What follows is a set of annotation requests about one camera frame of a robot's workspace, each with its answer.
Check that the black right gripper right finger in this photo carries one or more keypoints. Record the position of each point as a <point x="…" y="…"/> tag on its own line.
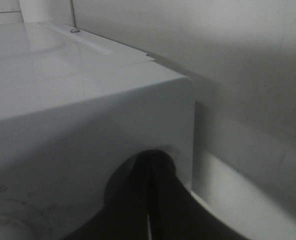
<point x="175" y="214"/>

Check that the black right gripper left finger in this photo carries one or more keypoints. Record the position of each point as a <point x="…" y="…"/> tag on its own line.
<point x="100" y="228"/>

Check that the white microwave oven body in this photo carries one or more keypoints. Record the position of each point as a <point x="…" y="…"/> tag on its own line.
<point x="74" y="108"/>

